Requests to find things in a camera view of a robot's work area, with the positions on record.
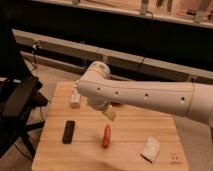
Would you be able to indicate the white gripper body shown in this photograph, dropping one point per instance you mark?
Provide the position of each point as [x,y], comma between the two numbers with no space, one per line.
[98,104]

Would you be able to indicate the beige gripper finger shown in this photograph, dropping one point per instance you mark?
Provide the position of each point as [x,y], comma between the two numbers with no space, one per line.
[110,113]

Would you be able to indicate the black eraser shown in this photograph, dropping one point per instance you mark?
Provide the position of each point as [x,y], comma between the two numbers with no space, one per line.
[68,132]

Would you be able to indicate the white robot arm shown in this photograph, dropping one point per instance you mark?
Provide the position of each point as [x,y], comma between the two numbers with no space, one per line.
[184,99]

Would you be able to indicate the orange carrot toy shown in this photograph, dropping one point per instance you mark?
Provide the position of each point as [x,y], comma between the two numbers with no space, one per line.
[106,137]

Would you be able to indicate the white bottle toy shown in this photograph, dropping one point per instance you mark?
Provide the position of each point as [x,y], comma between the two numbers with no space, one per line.
[75,99]

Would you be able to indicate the black stand left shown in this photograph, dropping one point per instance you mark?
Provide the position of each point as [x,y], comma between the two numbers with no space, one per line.
[19,94]

